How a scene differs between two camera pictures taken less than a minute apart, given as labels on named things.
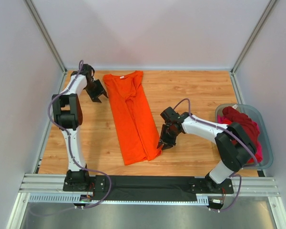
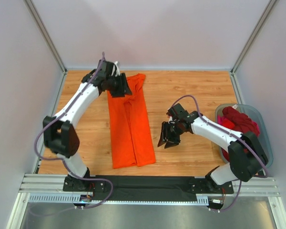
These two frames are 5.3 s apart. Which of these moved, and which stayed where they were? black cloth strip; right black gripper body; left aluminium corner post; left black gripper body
Moved: left black gripper body
Stayed: left aluminium corner post; black cloth strip; right black gripper body
